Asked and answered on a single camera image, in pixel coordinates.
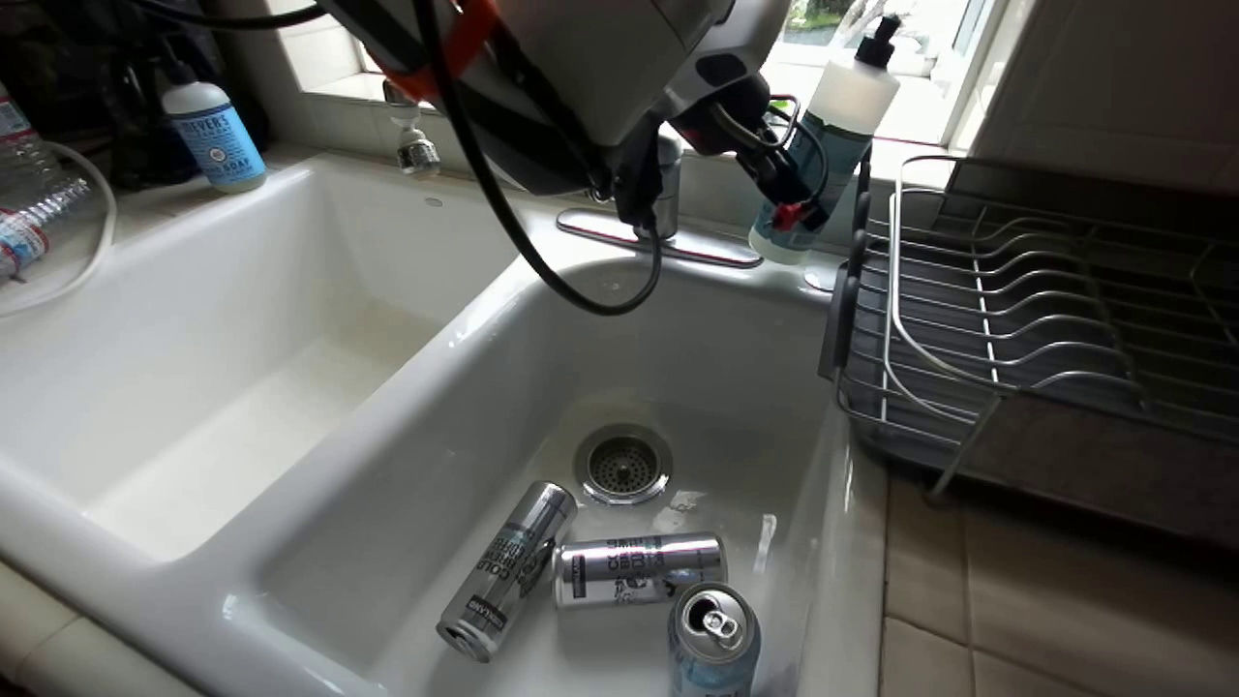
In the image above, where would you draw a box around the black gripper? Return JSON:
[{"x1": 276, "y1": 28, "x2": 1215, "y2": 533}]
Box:
[{"x1": 662, "y1": 75, "x2": 836, "y2": 239}]

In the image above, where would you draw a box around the blue label soap bottle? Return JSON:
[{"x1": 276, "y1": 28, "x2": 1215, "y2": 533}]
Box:
[{"x1": 746, "y1": 13, "x2": 904, "y2": 256}]

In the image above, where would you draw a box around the blue label pump bottle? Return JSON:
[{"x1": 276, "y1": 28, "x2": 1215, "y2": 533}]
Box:
[{"x1": 156, "y1": 52, "x2": 271, "y2": 199}]

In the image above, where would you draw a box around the clear plastic water bottle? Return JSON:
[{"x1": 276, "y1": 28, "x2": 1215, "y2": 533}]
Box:
[{"x1": 0, "y1": 84, "x2": 98, "y2": 288}]

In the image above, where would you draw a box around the chrome sink faucet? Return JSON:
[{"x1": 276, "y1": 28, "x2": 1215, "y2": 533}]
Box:
[{"x1": 378, "y1": 75, "x2": 769, "y2": 271}]

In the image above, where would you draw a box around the metal sink drain strainer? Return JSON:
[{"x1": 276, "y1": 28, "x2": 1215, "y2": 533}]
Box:
[{"x1": 570, "y1": 422, "x2": 676, "y2": 509}]

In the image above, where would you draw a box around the silver can with dark label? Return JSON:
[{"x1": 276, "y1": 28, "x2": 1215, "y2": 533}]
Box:
[{"x1": 549, "y1": 529, "x2": 733, "y2": 610}]

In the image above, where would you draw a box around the white double basin sink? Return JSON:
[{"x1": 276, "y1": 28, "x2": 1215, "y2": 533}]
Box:
[{"x1": 0, "y1": 151, "x2": 893, "y2": 697}]

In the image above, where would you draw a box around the tall silver can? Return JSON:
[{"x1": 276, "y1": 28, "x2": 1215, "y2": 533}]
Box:
[{"x1": 435, "y1": 480, "x2": 578, "y2": 666}]

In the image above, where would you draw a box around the white window frame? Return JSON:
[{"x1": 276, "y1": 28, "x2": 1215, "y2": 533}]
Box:
[{"x1": 263, "y1": 0, "x2": 1039, "y2": 147}]

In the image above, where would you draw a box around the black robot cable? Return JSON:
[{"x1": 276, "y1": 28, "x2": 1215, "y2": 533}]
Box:
[{"x1": 410, "y1": 0, "x2": 668, "y2": 321}]

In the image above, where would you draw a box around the grey wire dish rack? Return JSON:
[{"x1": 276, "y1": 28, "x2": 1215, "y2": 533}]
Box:
[{"x1": 818, "y1": 134, "x2": 1239, "y2": 546}]

